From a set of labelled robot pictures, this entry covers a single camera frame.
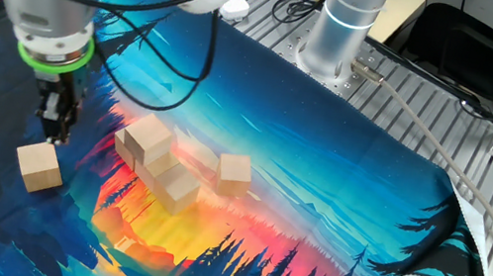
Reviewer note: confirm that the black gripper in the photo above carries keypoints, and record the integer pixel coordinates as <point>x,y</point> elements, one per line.
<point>62,84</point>

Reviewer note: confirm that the light wooden cube block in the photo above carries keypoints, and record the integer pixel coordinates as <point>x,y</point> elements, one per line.
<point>123,150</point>
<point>38,166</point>
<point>148,136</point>
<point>234,174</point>
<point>175,189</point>
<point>161,167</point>

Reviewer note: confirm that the white power strip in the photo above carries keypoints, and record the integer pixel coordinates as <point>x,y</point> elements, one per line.
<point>235,8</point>

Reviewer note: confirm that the forest sunset printed cloth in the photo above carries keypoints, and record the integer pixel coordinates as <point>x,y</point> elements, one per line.
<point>321,170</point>

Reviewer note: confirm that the silver robot mounting plate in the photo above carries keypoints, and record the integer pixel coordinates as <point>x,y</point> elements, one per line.
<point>363,52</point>

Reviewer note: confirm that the beige desk top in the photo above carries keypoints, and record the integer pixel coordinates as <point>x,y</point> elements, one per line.
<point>401,8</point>

